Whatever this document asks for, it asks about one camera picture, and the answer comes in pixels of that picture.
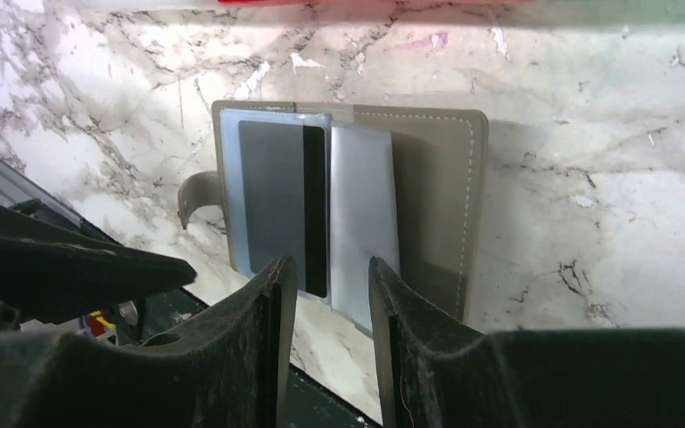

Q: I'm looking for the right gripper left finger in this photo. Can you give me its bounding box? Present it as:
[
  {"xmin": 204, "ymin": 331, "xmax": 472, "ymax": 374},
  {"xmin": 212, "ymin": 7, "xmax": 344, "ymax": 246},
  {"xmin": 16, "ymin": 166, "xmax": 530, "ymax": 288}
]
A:
[{"xmin": 0, "ymin": 256, "xmax": 297, "ymax": 427}]

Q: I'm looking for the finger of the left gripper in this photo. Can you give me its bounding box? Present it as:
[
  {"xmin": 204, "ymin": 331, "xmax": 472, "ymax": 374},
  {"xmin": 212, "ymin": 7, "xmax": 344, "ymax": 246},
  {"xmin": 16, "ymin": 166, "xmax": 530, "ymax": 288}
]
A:
[{"xmin": 0, "ymin": 206, "xmax": 196, "ymax": 324}]

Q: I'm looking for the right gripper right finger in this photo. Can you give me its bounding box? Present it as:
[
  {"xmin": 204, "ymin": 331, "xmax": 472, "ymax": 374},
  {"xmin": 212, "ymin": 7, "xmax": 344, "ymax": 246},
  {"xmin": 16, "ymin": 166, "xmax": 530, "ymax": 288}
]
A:
[{"xmin": 368, "ymin": 258, "xmax": 685, "ymax": 427}]

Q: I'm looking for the grey card holder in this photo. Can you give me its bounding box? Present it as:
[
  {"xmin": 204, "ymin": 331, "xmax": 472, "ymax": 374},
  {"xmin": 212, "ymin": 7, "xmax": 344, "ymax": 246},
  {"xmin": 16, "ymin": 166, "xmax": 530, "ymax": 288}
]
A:
[{"xmin": 177, "ymin": 101, "xmax": 488, "ymax": 333}]

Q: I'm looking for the red plastic bin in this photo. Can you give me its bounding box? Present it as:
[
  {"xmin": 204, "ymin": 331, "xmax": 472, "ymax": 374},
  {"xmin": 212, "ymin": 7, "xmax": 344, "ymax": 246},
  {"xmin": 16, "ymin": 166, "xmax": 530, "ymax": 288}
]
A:
[{"xmin": 212, "ymin": 0, "xmax": 539, "ymax": 7}]

